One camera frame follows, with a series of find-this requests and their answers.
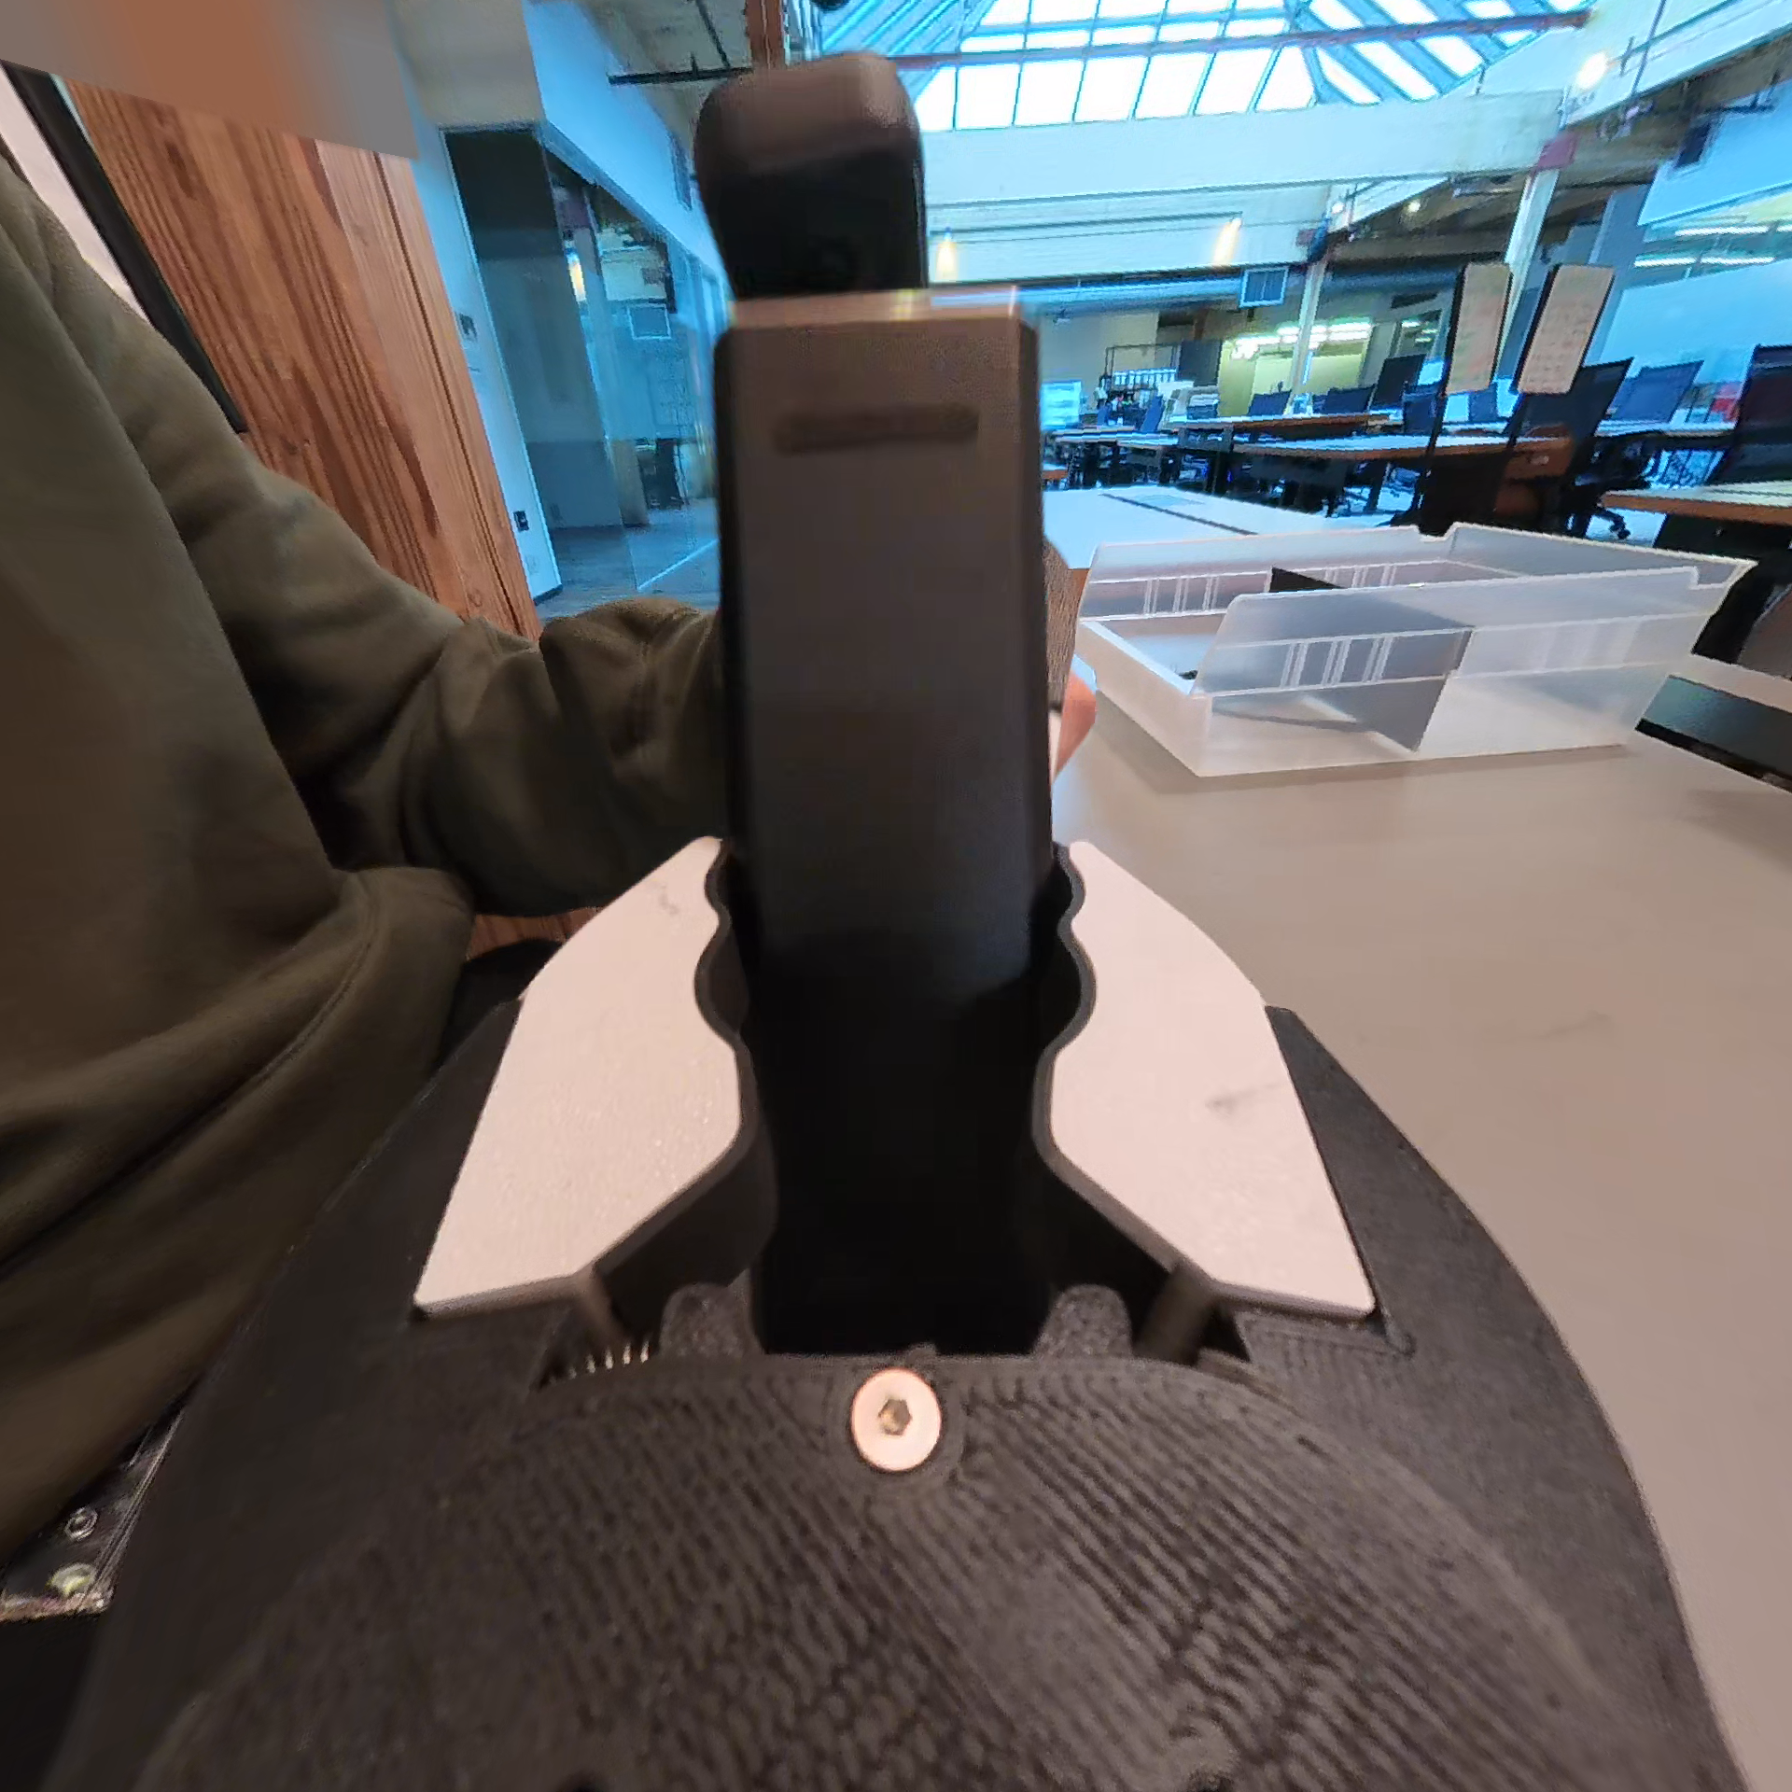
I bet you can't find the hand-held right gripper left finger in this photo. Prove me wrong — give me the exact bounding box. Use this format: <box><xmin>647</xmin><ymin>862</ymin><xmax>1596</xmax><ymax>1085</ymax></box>
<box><xmin>416</xmin><ymin>836</ymin><xmax>779</xmax><ymax>1353</ymax></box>

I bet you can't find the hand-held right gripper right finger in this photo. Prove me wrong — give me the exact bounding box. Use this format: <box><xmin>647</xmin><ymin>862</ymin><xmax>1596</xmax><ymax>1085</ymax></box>
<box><xmin>1037</xmin><ymin>841</ymin><xmax>1379</xmax><ymax>1363</ymax></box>

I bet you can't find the black charging hub box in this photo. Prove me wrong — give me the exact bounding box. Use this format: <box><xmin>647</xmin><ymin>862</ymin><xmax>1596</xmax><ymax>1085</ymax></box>
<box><xmin>710</xmin><ymin>286</ymin><xmax>1057</xmax><ymax>1357</ymax></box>

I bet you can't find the person's left forearm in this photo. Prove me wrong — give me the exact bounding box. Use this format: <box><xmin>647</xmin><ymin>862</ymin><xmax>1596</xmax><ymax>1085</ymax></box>
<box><xmin>329</xmin><ymin>595</ymin><xmax>730</xmax><ymax>912</ymax></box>

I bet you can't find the grey desk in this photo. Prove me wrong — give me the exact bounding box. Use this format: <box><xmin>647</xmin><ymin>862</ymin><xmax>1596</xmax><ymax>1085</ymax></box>
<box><xmin>1043</xmin><ymin>483</ymin><xmax>1792</xmax><ymax>1792</ymax></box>

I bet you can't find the wooden office desk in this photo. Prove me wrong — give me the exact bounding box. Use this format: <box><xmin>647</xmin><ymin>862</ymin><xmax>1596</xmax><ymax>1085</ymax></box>
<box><xmin>1230</xmin><ymin>432</ymin><xmax>1570</xmax><ymax>528</ymax></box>
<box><xmin>1602</xmin><ymin>480</ymin><xmax>1792</xmax><ymax>532</ymax></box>

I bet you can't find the clear plastic divided tray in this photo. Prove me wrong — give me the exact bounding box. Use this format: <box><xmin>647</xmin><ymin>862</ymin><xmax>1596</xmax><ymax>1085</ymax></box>
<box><xmin>1075</xmin><ymin>520</ymin><xmax>1757</xmax><ymax>781</ymax></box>

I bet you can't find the paper flip board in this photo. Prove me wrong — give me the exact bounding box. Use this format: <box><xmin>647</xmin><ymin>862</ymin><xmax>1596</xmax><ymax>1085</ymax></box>
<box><xmin>1442</xmin><ymin>258</ymin><xmax>1514</xmax><ymax>398</ymax></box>
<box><xmin>1514</xmin><ymin>262</ymin><xmax>1617</xmax><ymax>398</ymax></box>

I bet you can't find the black office chair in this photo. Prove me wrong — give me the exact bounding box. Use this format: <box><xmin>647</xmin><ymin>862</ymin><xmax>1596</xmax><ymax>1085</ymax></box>
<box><xmin>1503</xmin><ymin>356</ymin><xmax>1669</xmax><ymax>540</ymax></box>

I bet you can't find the black metal bracket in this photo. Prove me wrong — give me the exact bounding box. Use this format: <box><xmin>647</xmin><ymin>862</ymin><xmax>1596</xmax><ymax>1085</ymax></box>
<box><xmin>0</xmin><ymin>1400</ymin><xmax>187</xmax><ymax>1625</ymax></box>

